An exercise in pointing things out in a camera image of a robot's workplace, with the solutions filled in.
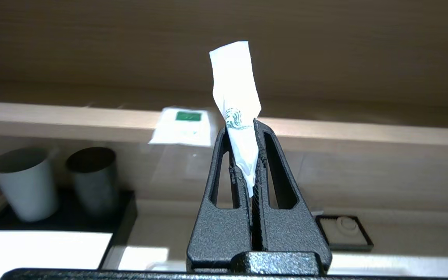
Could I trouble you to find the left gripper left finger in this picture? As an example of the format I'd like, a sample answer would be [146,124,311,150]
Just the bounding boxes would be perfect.
[187,125,254,273]

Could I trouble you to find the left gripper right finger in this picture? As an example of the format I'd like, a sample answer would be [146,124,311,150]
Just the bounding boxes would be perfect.
[250,119,332,273]

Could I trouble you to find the white sachet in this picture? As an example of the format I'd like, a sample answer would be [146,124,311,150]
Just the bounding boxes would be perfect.
[148,107,219,147]

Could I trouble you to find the white toothbrush packet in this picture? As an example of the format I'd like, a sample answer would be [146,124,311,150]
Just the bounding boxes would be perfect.
[209,41,262,198]

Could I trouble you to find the black amenity box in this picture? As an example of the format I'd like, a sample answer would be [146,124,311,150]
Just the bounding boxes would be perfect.
[0,189,138,270]

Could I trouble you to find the white rectangular plate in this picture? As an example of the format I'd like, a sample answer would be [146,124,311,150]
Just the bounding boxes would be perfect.
[0,230,114,270]

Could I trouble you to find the black soap dish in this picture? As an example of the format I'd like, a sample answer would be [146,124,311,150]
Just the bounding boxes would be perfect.
[315,215,375,252]

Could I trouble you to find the round soap bar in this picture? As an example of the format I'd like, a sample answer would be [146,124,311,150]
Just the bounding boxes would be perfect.
[336,217,359,236]

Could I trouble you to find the black plastic cup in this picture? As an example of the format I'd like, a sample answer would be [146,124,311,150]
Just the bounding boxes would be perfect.
[66,147,119,218]

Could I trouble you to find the grey plastic cup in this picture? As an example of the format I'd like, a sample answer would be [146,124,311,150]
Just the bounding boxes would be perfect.
[0,147,60,222]

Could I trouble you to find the wooden wall shelf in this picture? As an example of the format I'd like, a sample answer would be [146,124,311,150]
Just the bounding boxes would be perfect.
[0,101,448,148]

